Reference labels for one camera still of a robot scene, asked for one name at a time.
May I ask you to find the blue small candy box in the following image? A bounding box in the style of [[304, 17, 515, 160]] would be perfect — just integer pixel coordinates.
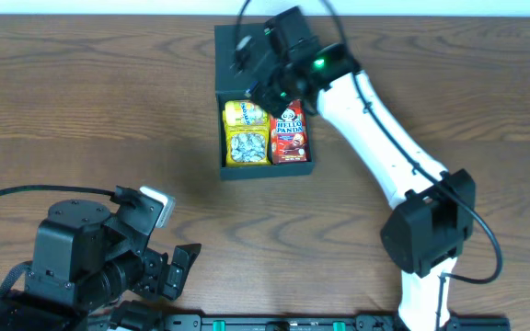
[[245, 80, 261, 100]]

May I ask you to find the yellow sunflower seed bag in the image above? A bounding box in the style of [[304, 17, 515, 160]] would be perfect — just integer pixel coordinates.
[[223, 111, 271, 167]]

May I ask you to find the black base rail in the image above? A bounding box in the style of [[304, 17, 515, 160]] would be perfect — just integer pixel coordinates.
[[85, 301, 511, 331]]

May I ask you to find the red Hello Panda box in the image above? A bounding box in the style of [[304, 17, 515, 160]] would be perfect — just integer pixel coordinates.
[[271, 100, 308, 165]]

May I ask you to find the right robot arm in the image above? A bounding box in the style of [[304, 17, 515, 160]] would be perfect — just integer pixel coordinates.
[[232, 6, 476, 330]]

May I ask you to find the dark green box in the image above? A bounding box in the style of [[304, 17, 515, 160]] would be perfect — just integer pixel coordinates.
[[213, 21, 316, 182]]

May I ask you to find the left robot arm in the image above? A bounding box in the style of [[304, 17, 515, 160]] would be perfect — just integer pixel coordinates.
[[0, 186, 202, 330]]

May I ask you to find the yellow Mentos bottle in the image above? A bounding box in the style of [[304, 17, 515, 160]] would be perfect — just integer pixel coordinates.
[[223, 100, 269, 126]]

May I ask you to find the green clamp on rail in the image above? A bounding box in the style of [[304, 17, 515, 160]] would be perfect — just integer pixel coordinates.
[[213, 320, 226, 331]]

